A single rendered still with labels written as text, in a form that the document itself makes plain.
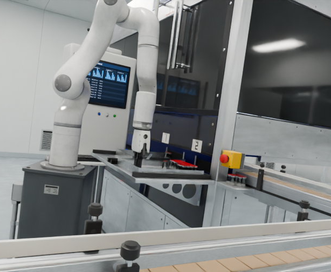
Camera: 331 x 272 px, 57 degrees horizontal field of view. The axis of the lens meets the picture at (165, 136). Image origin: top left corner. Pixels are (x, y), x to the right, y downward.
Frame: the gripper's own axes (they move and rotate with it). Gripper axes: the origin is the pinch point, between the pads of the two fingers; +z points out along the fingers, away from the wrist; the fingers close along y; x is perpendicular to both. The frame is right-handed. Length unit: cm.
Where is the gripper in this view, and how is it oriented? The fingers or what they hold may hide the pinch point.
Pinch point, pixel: (137, 163)
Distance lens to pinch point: 137.3
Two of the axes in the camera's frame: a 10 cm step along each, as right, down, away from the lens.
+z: -1.2, 9.9, 0.5
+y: -4.7, -1.0, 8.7
